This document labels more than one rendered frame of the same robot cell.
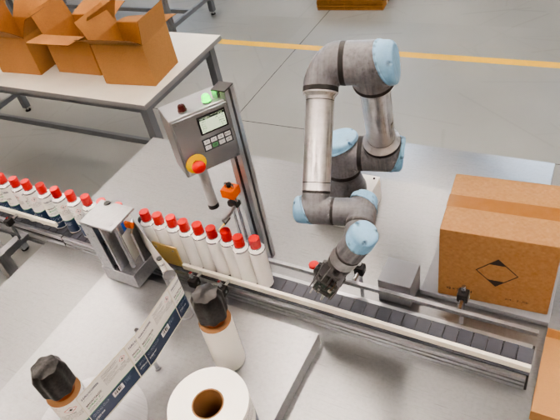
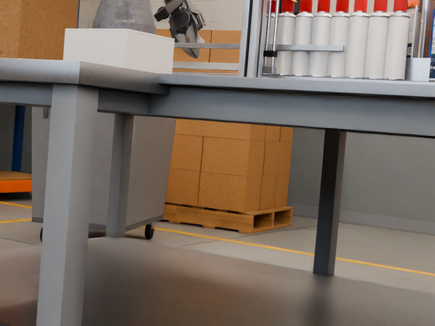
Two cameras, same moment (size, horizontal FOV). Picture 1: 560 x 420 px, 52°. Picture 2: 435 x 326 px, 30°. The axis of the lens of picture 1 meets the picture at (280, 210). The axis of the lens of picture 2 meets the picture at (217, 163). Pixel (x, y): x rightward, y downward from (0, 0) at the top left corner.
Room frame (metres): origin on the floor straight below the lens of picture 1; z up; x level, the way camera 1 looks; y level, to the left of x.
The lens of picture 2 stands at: (3.45, -0.10, 0.74)
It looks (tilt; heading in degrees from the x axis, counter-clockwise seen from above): 3 degrees down; 177
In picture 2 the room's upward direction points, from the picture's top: 5 degrees clockwise
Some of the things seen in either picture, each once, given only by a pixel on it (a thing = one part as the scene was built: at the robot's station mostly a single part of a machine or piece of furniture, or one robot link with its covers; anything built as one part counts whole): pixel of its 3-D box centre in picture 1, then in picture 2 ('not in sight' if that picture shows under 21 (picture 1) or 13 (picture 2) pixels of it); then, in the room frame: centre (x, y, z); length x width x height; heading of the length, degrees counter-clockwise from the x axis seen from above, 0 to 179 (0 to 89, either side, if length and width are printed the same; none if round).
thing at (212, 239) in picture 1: (217, 250); (303, 38); (1.30, 0.22, 0.98); 0.05 x 0.05 x 0.20
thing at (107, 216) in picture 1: (106, 215); not in sight; (1.40, 0.53, 1.14); 0.14 x 0.11 x 0.01; 54
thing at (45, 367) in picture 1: (68, 397); not in sight; (0.85, 0.62, 1.04); 0.09 x 0.09 x 0.29
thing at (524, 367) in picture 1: (332, 309); (184, 65); (1.03, -0.09, 0.90); 1.07 x 0.01 x 0.02; 54
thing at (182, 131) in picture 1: (201, 132); not in sight; (1.36, 0.17, 1.38); 0.17 x 0.10 x 0.19; 110
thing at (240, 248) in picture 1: (244, 259); (270, 38); (1.23, 0.14, 0.98); 0.05 x 0.05 x 0.20
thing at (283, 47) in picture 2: (340, 280); (171, 44); (1.09, -0.13, 0.95); 1.07 x 0.01 x 0.01; 54
